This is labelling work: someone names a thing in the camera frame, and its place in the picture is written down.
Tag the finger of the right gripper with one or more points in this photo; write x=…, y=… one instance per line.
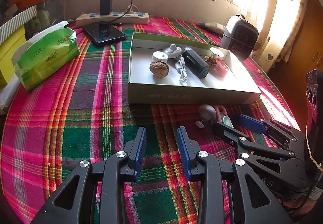
x=257, y=125
x=242, y=143

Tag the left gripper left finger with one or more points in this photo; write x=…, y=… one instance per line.
x=75, y=199

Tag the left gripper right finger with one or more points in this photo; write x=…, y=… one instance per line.
x=228, y=190

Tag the pink clip with green pad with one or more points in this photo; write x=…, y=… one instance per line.
x=222, y=116

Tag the white mushroom toy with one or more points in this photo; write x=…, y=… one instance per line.
x=207, y=115

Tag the black rectangular device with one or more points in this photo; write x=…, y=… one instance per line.
x=195, y=63

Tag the brown walnut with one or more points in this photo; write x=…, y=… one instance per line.
x=159, y=69
x=211, y=61

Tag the wooden cabinet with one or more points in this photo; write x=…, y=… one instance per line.
x=306, y=55

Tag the plaid bed cloth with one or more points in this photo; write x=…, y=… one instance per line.
x=82, y=112

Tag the brown walnut in tray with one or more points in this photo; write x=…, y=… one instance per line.
x=211, y=61

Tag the grey mini heater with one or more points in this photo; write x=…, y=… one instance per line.
x=239, y=37

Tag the green white cardboard tray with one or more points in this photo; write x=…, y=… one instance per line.
x=236, y=87

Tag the grey white spinning top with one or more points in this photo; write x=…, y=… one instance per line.
x=173, y=52

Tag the grey pen tool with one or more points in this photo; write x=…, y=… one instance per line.
x=213, y=27

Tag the white round jar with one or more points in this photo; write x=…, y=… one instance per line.
x=159, y=56

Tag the heart pattern curtain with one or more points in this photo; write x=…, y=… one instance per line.
x=277, y=22

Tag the yellow box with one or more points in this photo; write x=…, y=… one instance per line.
x=8, y=48

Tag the green tissue pack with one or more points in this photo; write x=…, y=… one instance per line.
x=43, y=54

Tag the black smartphone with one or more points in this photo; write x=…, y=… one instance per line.
x=102, y=33

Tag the white power strip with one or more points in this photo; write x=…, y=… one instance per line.
x=114, y=17

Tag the striped box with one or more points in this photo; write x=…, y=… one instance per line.
x=16, y=22

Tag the black charger adapter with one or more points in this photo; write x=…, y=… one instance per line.
x=105, y=7

